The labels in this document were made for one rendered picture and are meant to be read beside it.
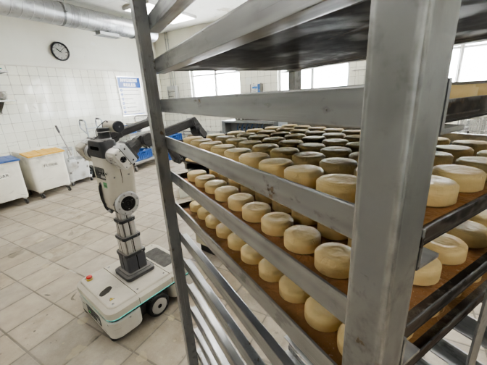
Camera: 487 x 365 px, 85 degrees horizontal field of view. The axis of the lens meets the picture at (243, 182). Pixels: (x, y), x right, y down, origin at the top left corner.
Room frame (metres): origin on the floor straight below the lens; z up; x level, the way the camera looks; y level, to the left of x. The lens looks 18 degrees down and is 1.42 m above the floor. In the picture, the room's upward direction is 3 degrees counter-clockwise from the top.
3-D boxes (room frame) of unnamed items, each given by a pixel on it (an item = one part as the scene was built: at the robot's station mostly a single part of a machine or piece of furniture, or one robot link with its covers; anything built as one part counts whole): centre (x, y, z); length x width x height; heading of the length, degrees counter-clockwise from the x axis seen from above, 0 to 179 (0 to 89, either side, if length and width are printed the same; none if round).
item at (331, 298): (0.43, 0.03, 1.23); 0.64 x 0.03 x 0.03; 30
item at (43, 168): (4.44, 3.39, 0.38); 0.64 x 0.54 x 0.77; 57
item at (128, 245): (1.66, 0.82, 0.36); 0.13 x 0.13 x 0.40; 50
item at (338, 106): (0.43, 0.03, 1.41); 0.64 x 0.03 x 0.03; 30
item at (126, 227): (1.66, 0.82, 0.49); 0.11 x 0.11 x 0.40; 50
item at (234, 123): (2.85, -0.18, 1.01); 0.72 x 0.33 x 0.34; 50
